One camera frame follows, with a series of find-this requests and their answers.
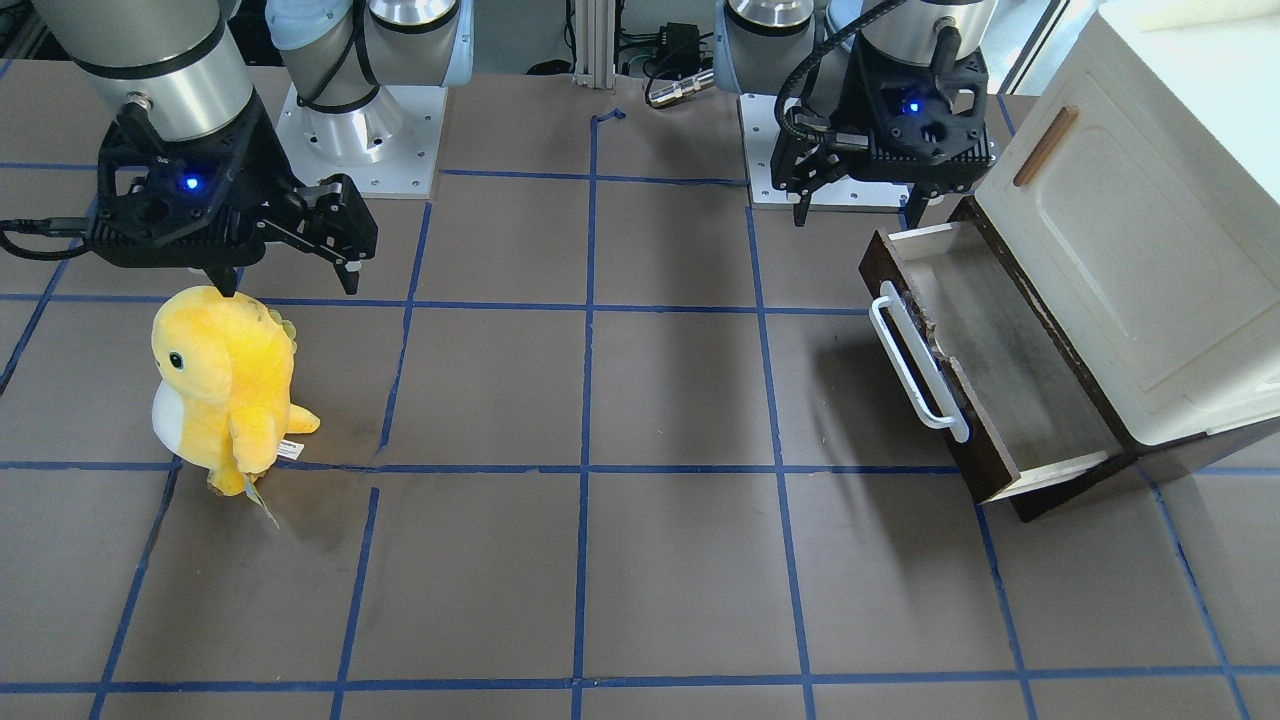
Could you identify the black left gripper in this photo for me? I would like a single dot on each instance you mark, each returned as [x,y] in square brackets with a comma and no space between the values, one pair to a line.
[838,110]

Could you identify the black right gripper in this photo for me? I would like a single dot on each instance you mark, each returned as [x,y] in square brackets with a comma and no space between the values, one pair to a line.
[272,152]

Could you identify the brown drawer with white handle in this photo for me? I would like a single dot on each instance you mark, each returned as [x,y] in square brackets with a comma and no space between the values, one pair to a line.
[980,364]

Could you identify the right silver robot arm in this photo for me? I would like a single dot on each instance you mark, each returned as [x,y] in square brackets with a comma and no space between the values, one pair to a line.
[177,59]

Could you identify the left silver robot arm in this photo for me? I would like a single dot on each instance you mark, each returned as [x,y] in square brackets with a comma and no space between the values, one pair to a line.
[799,54]

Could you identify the yellow plush dinosaur toy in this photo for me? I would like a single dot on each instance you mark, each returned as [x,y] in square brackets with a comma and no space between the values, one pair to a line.
[224,401]

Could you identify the cream wooden cabinet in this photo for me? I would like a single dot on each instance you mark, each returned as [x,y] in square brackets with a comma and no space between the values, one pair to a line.
[1140,198]

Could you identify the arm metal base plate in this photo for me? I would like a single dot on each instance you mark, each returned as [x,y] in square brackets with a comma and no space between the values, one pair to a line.
[760,131]
[389,147]

